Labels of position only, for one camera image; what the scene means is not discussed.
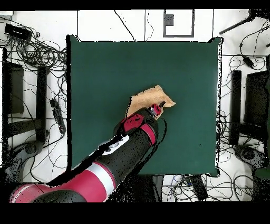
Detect thin black cable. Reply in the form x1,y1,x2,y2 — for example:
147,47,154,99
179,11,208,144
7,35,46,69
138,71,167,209
113,9,137,42

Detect loose black floor cables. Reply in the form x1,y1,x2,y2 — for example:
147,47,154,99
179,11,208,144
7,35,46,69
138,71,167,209
21,118,70,184

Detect thin wavy cable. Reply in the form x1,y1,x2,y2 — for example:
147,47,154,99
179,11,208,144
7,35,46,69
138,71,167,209
146,9,154,42

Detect grey round stand base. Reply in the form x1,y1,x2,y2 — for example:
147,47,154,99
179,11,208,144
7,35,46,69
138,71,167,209
4,139,45,184
233,144,269,171

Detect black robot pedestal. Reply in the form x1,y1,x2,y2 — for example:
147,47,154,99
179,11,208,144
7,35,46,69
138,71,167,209
111,173,164,202

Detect tan terry towel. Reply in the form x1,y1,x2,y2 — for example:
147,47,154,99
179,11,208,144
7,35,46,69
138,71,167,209
126,85,177,120

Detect black power adapter with cable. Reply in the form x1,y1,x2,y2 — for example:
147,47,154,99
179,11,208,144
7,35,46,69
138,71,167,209
239,25,267,70

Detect black cable tangle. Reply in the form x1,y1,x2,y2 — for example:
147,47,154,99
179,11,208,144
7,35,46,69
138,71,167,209
162,173,254,201
0,16,67,72

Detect black tripod leg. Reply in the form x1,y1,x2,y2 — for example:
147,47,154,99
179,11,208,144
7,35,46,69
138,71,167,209
218,8,270,35

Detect black power strip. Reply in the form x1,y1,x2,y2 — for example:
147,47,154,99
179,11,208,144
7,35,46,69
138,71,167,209
188,174,209,201
49,98,67,135

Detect dark green object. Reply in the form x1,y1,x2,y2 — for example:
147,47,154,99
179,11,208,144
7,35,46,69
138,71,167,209
254,166,270,180

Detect black hub box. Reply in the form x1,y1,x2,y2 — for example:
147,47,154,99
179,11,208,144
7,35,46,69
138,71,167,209
4,23,33,41

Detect dark green table cloth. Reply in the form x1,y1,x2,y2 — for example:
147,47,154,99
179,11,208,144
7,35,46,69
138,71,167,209
66,34,223,177

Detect grey square floor frame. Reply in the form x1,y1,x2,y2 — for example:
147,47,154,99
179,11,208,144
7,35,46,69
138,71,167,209
162,9,195,38

